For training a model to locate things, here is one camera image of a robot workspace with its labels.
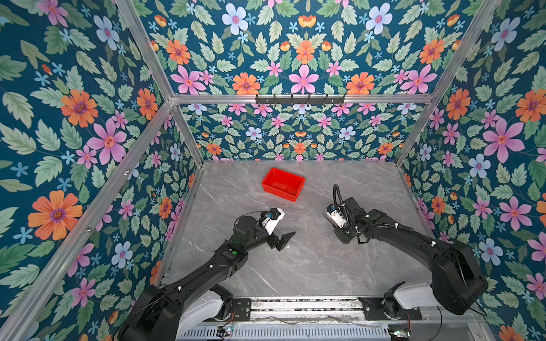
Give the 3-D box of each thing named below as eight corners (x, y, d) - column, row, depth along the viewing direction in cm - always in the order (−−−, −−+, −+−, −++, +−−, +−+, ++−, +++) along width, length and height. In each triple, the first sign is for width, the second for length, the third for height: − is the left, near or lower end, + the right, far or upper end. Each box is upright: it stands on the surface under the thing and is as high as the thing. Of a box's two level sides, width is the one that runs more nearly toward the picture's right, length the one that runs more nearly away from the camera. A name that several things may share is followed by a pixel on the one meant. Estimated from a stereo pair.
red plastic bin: (260, 189, 110) (259, 183, 106) (274, 171, 118) (273, 165, 115) (294, 204, 104) (295, 198, 101) (306, 184, 112) (307, 178, 109)
